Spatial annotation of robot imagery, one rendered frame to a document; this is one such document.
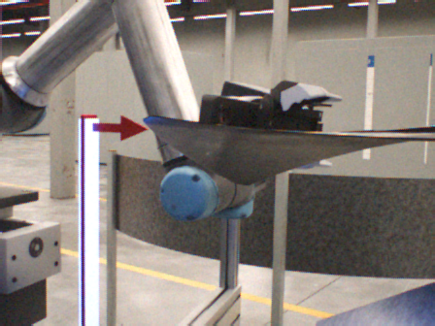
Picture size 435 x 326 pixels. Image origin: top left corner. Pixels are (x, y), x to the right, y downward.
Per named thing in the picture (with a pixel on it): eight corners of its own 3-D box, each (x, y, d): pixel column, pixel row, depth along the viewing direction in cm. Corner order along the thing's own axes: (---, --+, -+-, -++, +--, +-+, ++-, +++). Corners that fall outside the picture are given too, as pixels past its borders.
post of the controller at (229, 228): (234, 289, 105) (237, 186, 103) (218, 287, 106) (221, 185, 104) (238, 285, 108) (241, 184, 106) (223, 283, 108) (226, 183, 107)
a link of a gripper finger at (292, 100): (364, 78, 62) (320, 100, 70) (317, 68, 60) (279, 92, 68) (364, 104, 61) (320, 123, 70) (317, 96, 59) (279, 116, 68)
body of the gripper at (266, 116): (335, 102, 70) (292, 101, 82) (274, 91, 68) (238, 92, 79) (325, 161, 71) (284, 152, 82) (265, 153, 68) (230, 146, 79)
